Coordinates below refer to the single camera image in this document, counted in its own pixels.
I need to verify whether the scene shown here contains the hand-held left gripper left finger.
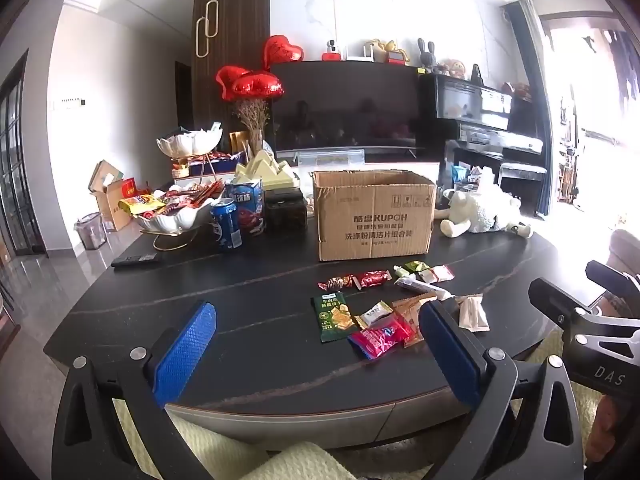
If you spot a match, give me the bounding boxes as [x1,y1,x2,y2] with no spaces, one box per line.
[51,301,221,480]

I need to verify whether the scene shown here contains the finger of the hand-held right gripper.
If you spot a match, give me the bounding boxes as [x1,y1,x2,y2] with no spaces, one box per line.
[528,277,608,333]
[585,260,640,311]

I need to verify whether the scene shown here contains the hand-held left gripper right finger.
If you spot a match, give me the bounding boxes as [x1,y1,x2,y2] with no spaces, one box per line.
[417,300,586,480]

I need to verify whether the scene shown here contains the beige snack packet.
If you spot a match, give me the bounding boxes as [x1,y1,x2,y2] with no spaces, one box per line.
[457,295,491,333]

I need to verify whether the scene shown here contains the brown snack packet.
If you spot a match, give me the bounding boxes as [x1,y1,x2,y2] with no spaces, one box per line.
[391,294,438,347]

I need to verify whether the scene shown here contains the pink snack packet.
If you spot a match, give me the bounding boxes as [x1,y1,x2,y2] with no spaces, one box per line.
[348,315,416,360]

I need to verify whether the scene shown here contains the long white snack packet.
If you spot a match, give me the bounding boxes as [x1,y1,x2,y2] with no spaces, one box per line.
[395,278,453,301]

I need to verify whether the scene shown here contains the white red snack packet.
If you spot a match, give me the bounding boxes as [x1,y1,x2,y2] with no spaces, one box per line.
[417,265,456,283]

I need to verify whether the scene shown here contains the yellow white snack packet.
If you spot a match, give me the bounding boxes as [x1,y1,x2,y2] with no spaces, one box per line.
[355,301,396,330]

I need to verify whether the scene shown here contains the dark green cracker packet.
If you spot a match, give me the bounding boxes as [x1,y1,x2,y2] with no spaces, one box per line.
[312,291,355,343]

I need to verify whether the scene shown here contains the brown cardboard box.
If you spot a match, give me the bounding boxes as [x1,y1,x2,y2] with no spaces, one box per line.
[312,170,437,262]

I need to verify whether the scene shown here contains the person's right hand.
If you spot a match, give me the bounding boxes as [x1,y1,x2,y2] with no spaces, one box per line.
[591,394,623,467]

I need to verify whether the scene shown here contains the cream knitted blanket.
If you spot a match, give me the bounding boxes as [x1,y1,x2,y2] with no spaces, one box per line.
[112,400,361,480]

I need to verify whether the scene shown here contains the black remote control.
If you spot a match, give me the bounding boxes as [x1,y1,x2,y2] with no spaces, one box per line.
[111,254,161,268]

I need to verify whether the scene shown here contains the white plush sheep toy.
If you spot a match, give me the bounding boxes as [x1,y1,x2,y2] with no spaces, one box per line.
[434,185,534,239]

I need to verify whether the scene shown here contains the piano bench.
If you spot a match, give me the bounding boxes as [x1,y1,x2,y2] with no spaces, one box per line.
[500,162,548,211]

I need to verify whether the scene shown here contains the blue soda can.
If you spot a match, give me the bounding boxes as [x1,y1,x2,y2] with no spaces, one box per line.
[210,198,243,251]

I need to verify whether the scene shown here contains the grey trash bin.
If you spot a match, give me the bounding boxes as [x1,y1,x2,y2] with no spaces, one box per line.
[75,212,108,251]

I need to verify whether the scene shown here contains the open cardboard box with papers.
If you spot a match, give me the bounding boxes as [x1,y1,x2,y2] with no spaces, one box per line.
[89,160,138,232]

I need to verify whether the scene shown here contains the black tissue box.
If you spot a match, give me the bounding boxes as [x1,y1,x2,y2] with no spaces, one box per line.
[264,191,308,233]

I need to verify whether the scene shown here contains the black upright piano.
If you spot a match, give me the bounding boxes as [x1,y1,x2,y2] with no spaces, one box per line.
[419,74,548,216]

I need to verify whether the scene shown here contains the white shell tiered snack stand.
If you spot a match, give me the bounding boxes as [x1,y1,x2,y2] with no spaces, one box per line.
[135,127,226,252]

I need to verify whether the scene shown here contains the gold brown gift bag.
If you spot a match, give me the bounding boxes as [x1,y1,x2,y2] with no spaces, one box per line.
[230,131,251,161]

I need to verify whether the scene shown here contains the clear plastic container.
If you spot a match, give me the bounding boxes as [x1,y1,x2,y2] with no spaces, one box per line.
[297,151,366,168]

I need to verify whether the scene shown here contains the dark blue curtain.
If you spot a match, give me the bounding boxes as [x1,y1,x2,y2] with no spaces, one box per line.
[510,2,553,211]

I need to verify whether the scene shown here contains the dried flower bouquet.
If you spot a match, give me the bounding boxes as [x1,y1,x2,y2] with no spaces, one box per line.
[235,100,274,158]

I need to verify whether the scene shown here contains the plush toys on piano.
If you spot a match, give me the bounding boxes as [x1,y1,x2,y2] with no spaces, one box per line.
[439,58,467,80]

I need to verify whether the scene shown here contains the black framed glass door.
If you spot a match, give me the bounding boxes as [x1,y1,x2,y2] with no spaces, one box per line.
[0,52,48,261]

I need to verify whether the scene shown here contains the large black television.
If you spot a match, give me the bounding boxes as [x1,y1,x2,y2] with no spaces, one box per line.
[270,61,426,154]

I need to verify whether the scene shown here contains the red heart foil balloon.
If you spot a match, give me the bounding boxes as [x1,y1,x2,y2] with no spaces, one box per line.
[216,65,251,102]
[262,35,304,71]
[232,74,285,102]

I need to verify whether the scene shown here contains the grey bunny figure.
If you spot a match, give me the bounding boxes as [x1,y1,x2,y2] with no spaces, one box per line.
[416,37,436,68]

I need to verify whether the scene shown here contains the gold ornament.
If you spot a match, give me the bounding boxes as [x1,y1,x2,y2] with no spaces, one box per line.
[367,38,411,63]

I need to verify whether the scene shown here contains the gold loop cabinet handles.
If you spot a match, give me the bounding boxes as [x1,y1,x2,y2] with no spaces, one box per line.
[195,1,220,58]

